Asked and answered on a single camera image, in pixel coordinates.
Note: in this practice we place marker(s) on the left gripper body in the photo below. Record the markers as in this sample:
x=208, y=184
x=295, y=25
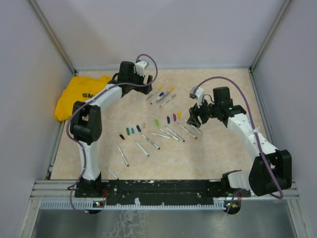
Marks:
x=137, y=79

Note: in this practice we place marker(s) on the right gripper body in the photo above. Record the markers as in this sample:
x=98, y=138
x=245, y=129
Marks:
x=205, y=111

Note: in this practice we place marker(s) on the light green capped pen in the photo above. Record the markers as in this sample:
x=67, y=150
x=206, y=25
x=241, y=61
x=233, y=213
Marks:
x=160, y=135

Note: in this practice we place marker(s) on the black capped pen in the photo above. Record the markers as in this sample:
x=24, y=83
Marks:
x=112, y=173

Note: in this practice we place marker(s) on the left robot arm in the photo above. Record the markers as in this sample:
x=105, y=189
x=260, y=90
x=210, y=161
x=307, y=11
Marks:
x=85, y=124

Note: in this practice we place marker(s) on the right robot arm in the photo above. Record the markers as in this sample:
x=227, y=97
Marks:
x=271, y=169

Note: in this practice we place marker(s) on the navy capped pen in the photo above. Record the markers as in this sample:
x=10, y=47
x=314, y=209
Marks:
x=155, y=99

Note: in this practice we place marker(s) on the grey capped pen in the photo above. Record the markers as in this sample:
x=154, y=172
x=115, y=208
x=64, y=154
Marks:
x=168, y=100

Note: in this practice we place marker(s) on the yellow Snoopy t-shirt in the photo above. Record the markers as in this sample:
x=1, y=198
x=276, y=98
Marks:
x=80, y=88

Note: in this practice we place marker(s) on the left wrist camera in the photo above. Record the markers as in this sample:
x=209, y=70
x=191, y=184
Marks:
x=140, y=67

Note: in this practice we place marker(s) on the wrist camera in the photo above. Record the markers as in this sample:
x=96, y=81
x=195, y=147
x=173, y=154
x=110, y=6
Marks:
x=197, y=93
x=140, y=67

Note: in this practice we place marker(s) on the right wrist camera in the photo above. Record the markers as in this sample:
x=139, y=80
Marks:
x=197, y=93

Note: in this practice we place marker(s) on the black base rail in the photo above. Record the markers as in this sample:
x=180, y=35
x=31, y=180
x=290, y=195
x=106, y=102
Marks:
x=155, y=192

